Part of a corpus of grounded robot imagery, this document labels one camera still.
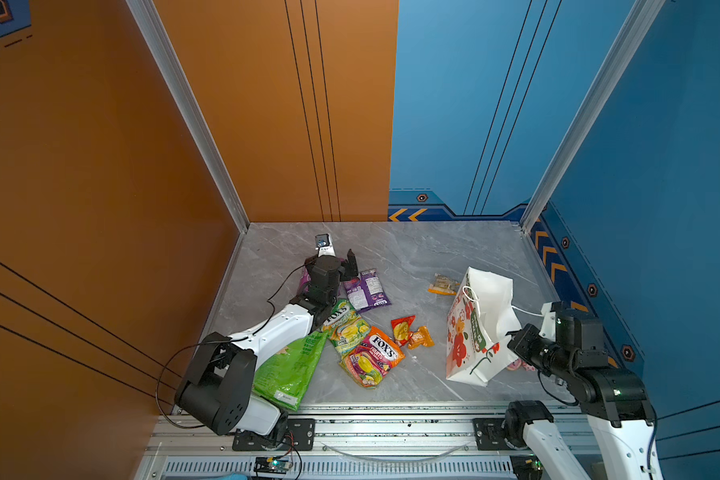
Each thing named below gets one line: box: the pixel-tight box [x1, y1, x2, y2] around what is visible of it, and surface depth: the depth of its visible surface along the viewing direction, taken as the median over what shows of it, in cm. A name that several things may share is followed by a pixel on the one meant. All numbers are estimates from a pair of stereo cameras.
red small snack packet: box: [390, 315, 416, 346], surface depth 91 cm
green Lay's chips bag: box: [252, 330, 328, 412], surface depth 84 cm
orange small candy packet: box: [408, 325, 435, 350], surface depth 90 cm
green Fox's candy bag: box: [319, 299, 371, 356], surface depth 91 cm
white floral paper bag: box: [446, 267, 522, 387], surface depth 76 cm
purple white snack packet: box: [343, 268, 392, 313], surface depth 99 cm
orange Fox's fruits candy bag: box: [338, 326, 406, 389], surface depth 84 cm
